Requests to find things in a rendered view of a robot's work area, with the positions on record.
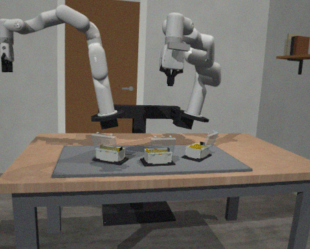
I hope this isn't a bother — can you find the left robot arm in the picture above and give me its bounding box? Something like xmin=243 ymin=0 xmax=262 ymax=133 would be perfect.
xmin=162 ymin=12 xmax=221 ymax=118

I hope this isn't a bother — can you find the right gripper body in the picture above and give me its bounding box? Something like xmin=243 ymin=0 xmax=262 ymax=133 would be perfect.
xmin=0 ymin=43 xmax=14 ymax=62

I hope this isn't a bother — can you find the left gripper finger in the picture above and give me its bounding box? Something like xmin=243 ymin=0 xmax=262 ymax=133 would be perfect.
xmin=171 ymin=69 xmax=183 ymax=86
xmin=159 ymin=64 xmax=172 ymax=86

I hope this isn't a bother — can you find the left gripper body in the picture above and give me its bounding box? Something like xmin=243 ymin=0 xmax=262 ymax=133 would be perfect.
xmin=159 ymin=44 xmax=184 ymax=70

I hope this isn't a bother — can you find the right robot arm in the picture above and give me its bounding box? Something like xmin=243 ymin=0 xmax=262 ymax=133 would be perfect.
xmin=0 ymin=5 xmax=118 ymax=116

